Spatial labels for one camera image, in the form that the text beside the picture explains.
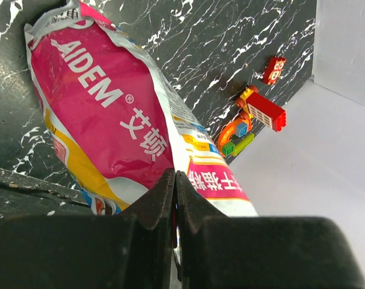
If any red owl toy block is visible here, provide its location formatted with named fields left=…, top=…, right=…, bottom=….
left=262, top=57, right=287, bottom=85

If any green toy building brick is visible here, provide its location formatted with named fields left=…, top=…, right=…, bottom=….
left=232, top=133, right=255, bottom=157

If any white cartoon pet food bag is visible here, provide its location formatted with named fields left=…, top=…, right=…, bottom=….
left=24, top=1, right=256, bottom=217

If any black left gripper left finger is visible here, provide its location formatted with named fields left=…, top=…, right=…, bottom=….
left=0, top=169, right=175, bottom=288

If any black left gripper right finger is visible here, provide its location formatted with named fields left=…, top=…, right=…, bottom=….
left=175, top=172, right=365, bottom=288

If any orange curved toy track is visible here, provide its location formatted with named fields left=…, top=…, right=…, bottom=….
left=217, top=118, right=252, bottom=157

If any red yellow toy block truck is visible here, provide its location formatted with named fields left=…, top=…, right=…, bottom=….
left=235, top=85, right=287, bottom=132

